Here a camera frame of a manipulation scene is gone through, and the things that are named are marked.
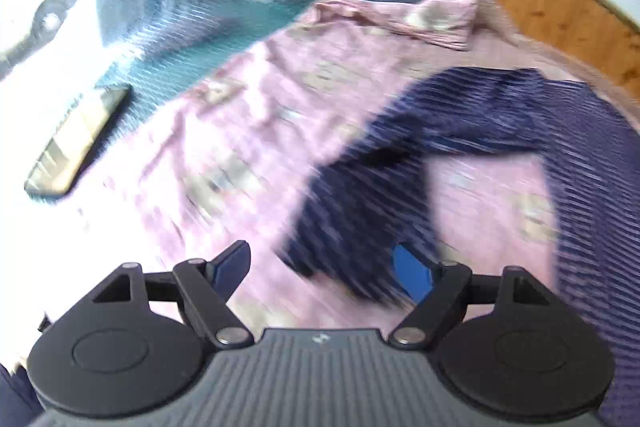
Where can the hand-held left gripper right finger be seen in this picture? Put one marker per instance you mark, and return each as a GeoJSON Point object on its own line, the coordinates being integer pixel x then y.
{"type": "Point", "coordinates": [412, 272]}

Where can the pink printed blanket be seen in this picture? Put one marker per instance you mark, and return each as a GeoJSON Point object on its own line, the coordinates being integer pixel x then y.
{"type": "Point", "coordinates": [260, 117]}

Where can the white car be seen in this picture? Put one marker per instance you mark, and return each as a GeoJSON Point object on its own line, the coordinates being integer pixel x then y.
{"type": "Point", "coordinates": [40, 12]}

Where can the black smartphone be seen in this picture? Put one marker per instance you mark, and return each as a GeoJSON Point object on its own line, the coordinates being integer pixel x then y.
{"type": "Point", "coordinates": [75, 142]}

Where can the green mattress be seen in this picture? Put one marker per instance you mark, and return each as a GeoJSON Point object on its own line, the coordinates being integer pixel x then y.
{"type": "Point", "coordinates": [165, 62]}

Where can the blue checked shirt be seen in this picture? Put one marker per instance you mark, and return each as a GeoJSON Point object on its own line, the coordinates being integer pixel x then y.
{"type": "Point", "coordinates": [575, 147]}

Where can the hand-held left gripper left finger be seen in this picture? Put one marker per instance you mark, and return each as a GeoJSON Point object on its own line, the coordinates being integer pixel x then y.
{"type": "Point", "coordinates": [232, 264]}

